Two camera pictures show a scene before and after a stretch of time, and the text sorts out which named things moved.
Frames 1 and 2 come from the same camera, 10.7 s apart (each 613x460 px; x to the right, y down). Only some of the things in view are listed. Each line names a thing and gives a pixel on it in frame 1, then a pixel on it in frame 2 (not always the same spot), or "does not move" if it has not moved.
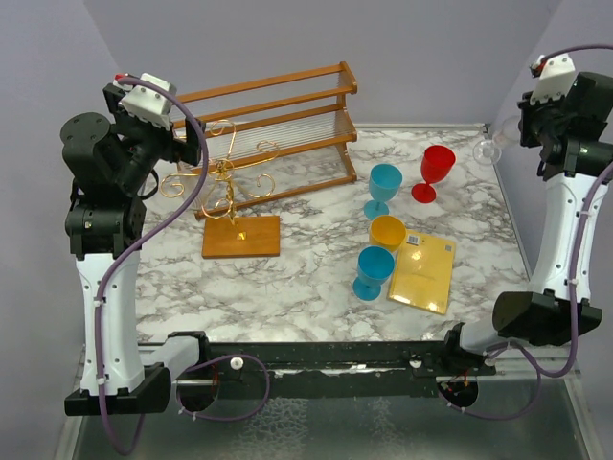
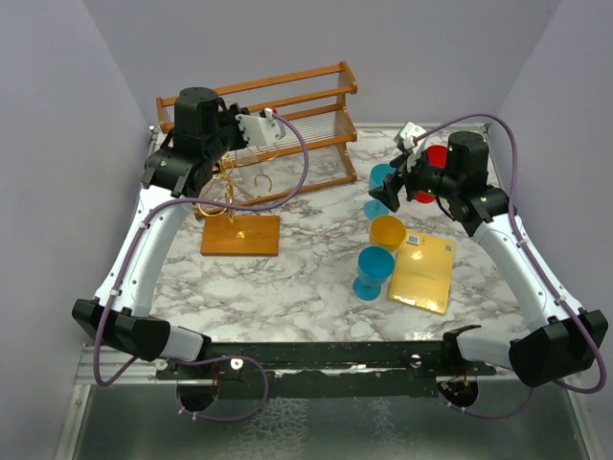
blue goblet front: [374, 265] does not move
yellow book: [423, 272] does not move
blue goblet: [384, 183] does not move
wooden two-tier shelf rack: [272, 138] does not move
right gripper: [527, 109] → [388, 193]
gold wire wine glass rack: [224, 235] does not move
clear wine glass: [488, 151] → [250, 178]
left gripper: [176, 149] → [230, 115]
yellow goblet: [387, 231] does not move
